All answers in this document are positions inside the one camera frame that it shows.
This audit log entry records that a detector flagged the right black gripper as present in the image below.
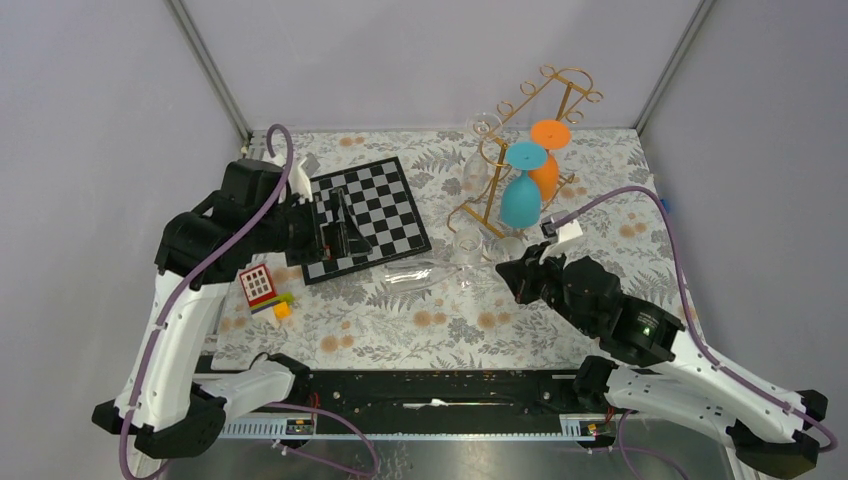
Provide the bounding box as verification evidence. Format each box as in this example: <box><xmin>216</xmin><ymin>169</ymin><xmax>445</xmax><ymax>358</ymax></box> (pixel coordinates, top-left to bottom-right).
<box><xmin>496</xmin><ymin>239</ymin><xmax>596</xmax><ymax>335</ymax></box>

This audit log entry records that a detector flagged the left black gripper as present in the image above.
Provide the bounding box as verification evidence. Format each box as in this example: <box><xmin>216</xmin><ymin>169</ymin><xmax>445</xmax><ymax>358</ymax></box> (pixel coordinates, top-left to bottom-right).
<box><xmin>251</xmin><ymin>187</ymin><xmax>372</xmax><ymax>266</ymax></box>

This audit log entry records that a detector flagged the teal wine glass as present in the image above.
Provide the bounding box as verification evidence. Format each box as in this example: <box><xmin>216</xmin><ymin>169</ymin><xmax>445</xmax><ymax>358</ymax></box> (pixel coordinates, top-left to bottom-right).
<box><xmin>500</xmin><ymin>141</ymin><xmax>548</xmax><ymax>229</ymax></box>

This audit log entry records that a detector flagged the tall clear flute glass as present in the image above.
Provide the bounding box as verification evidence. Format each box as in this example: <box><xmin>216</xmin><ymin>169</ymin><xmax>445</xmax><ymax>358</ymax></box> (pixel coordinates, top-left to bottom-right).
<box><xmin>380</xmin><ymin>258</ymin><xmax>495</xmax><ymax>294</ymax></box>

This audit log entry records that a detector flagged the orange wine glass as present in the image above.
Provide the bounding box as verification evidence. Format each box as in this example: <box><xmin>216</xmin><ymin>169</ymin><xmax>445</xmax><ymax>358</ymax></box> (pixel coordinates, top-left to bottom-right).
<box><xmin>528</xmin><ymin>119</ymin><xmax>572</xmax><ymax>202</ymax></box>

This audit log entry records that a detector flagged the clear champagne flute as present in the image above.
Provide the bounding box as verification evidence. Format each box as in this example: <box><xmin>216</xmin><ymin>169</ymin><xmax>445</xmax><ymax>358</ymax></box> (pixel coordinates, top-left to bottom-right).
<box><xmin>462</xmin><ymin>112</ymin><xmax>502</xmax><ymax>198</ymax></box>

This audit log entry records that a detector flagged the round clear wine glass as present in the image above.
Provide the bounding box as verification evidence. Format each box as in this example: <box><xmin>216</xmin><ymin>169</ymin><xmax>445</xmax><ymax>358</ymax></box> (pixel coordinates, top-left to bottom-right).
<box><xmin>488</xmin><ymin>237</ymin><xmax>526</xmax><ymax>264</ymax></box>

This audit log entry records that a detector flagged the short clear glass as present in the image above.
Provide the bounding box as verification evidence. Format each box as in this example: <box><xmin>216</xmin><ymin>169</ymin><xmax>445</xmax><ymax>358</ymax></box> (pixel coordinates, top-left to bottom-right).
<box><xmin>453</xmin><ymin>227</ymin><xmax>483</xmax><ymax>288</ymax></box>

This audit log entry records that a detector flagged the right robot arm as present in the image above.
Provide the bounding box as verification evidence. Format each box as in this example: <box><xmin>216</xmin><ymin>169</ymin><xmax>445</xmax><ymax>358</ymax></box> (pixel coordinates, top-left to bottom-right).
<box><xmin>495</xmin><ymin>244</ymin><xmax>828</xmax><ymax>479</ymax></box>

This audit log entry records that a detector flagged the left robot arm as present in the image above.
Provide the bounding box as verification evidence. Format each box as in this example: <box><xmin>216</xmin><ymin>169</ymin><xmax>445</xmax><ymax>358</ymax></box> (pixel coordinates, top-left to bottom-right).
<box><xmin>92</xmin><ymin>159</ymin><xmax>371</xmax><ymax>460</ymax></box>

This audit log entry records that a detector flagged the black white chessboard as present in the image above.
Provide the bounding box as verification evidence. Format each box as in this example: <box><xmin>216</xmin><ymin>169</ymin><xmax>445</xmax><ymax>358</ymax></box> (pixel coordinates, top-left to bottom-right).
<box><xmin>302</xmin><ymin>157</ymin><xmax>432</xmax><ymax>285</ymax></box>

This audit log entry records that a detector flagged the floral table mat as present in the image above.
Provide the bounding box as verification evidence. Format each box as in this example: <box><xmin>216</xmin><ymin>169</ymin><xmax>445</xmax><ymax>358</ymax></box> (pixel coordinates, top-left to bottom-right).
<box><xmin>207</xmin><ymin>130</ymin><xmax>695</xmax><ymax>370</ymax></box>

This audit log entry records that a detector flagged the colourful toy block house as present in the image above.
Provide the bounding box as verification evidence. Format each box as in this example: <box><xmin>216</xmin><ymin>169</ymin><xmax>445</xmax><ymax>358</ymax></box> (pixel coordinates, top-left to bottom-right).
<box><xmin>237</xmin><ymin>264</ymin><xmax>294</xmax><ymax>329</ymax></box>

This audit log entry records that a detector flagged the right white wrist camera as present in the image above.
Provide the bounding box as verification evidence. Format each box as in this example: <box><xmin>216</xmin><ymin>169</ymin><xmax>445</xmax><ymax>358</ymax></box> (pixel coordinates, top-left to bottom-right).
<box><xmin>539</xmin><ymin>211</ymin><xmax>584</xmax><ymax>263</ymax></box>

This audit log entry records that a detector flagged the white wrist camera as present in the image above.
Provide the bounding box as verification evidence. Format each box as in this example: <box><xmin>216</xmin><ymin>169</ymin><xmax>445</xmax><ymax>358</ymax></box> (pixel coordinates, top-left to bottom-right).
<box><xmin>287</xmin><ymin>153</ymin><xmax>320</xmax><ymax>203</ymax></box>
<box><xmin>539</xmin><ymin>211</ymin><xmax>584</xmax><ymax>263</ymax></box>

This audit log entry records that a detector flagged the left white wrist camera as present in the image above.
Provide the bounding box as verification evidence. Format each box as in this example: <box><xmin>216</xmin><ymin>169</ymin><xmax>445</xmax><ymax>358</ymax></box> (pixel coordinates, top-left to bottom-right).
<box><xmin>287</xmin><ymin>153</ymin><xmax>320</xmax><ymax>203</ymax></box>

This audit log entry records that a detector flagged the gold wire glass rack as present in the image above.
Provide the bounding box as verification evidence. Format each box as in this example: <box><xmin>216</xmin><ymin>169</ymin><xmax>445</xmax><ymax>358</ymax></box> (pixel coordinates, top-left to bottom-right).
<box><xmin>445</xmin><ymin>64</ymin><xmax>604</xmax><ymax>239</ymax></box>

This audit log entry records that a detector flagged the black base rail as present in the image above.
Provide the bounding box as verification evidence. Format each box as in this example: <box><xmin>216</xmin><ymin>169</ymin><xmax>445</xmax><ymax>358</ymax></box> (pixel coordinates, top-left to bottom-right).
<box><xmin>253</xmin><ymin>369</ymin><xmax>619</xmax><ymax>438</ymax></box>

